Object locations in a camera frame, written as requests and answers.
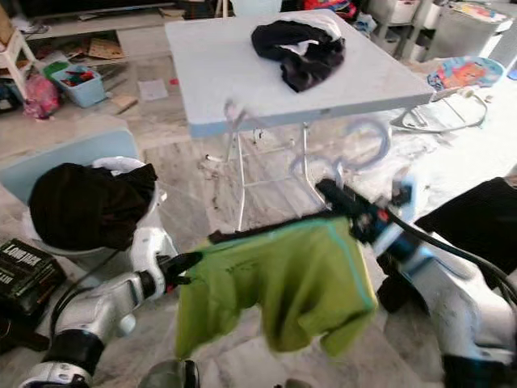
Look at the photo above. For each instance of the white TV cabinet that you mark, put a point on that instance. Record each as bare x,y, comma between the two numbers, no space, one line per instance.
141,39

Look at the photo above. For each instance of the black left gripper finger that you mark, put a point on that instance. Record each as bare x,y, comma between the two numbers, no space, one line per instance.
186,263

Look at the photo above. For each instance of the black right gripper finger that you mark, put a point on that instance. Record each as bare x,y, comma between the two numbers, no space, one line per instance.
338,194

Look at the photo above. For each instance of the black garment with white trim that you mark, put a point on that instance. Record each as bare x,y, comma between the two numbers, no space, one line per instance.
307,69

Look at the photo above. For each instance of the brown cardboard box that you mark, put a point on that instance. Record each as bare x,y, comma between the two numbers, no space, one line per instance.
6,24

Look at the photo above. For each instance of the white perforated hamper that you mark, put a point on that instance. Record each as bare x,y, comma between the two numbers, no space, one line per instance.
460,36

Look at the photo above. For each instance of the small white garment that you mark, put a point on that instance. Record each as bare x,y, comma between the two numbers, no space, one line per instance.
119,165

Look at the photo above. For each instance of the light blue plastic chair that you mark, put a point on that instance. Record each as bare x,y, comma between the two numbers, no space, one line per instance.
65,158

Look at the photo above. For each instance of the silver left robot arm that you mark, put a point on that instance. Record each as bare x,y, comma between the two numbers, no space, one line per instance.
101,315

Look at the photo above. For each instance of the brown puzzle board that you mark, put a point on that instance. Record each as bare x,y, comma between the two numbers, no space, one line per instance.
102,47

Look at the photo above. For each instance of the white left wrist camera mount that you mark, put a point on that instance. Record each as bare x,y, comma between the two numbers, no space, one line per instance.
149,246

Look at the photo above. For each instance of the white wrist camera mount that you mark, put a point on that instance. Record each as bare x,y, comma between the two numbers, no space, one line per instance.
400,242
149,246

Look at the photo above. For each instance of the pale lilac plastic hanger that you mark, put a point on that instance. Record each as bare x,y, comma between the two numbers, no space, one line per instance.
376,166

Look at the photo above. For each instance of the black spread cloth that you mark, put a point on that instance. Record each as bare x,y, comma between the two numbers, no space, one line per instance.
477,210

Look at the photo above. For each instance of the white paper sheet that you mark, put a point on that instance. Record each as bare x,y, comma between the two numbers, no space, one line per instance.
153,90

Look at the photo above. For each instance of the white low rack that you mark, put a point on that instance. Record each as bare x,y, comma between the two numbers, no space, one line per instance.
18,48

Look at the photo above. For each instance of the grey left robot leg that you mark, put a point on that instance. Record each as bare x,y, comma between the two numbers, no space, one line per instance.
168,375

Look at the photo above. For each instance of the pink patterned bag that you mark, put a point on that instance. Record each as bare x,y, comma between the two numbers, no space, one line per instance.
40,97

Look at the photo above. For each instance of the black printed cardboard box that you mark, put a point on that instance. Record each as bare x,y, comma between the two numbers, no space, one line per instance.
24,275

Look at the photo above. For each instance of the light blue storage bin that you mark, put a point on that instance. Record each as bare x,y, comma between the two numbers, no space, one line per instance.
82,90

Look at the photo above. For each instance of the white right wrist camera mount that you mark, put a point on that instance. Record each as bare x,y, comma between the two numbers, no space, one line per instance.
400,242

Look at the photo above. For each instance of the white folding table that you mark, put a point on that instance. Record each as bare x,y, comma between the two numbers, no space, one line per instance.
226,73

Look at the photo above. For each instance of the yellow-green shirt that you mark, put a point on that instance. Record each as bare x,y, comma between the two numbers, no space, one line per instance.
291,283

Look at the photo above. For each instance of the colourful baby bouncer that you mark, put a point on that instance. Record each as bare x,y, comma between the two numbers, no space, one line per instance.
464,74

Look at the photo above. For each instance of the black heaped garment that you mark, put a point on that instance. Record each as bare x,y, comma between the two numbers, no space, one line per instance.
85,206

